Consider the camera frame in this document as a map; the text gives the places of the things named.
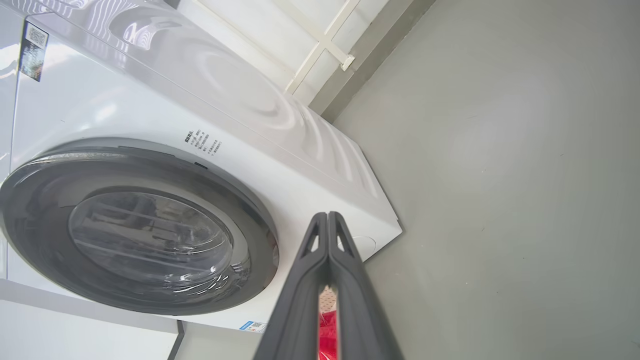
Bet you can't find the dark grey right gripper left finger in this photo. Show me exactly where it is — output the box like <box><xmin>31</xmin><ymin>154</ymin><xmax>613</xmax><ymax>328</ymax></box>
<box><xmin>252</xmin><ymin>211</ymin><xmax>329</xmax><ymax>360</ymax></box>

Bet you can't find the dark round glass washer door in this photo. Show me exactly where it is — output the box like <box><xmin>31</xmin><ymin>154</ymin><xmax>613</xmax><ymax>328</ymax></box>
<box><xmin>0</xmin><ymin>138</ymin><xmax>280</xmax><ymax>317</ymax></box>

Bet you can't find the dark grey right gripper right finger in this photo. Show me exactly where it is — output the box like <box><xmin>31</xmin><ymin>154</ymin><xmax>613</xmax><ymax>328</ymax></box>
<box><xmin>328</xmin><ymin>211</ymin><xmax>406</xmax><ymax>360</ymax></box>

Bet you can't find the white front-load washing machine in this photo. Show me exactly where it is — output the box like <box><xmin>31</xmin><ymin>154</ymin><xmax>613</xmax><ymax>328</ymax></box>
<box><xmin>0</xmin><ymin>0</ymin><xmax>404</xmax><ymax>334</ymax></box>

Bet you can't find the red knitted garment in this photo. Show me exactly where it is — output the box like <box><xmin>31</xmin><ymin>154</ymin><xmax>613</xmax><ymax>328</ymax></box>
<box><xmin>319</xmin><ymin>310</ymin><xmax>339</xmax><ymax>360</ymax></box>

